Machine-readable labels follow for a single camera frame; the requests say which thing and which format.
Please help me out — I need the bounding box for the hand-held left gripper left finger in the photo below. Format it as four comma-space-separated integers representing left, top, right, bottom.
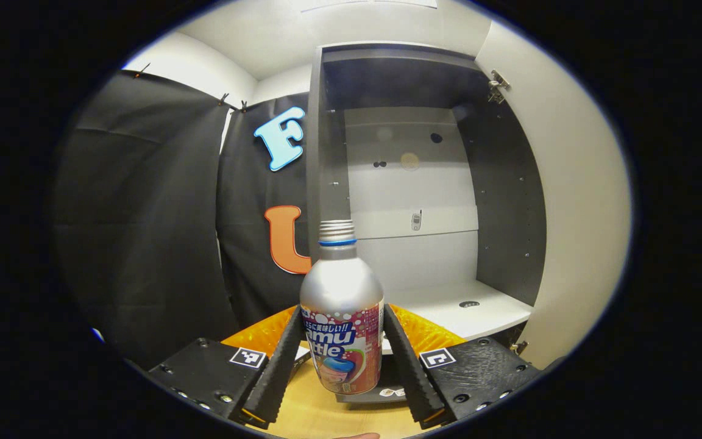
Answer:
147, 304, 305, 429

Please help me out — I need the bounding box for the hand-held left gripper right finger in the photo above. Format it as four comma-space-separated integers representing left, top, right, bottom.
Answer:
382, 302, 544, 428

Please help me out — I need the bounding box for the silver bottle red label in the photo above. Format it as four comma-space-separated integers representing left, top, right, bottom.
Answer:
300, 219, 385, 395

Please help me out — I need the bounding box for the black backdrop cloth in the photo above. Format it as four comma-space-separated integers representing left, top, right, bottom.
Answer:
52, 69, 321, 368

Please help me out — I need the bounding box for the beige cabinet door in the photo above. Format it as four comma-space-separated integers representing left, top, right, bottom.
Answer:
475, 21, 633, 370

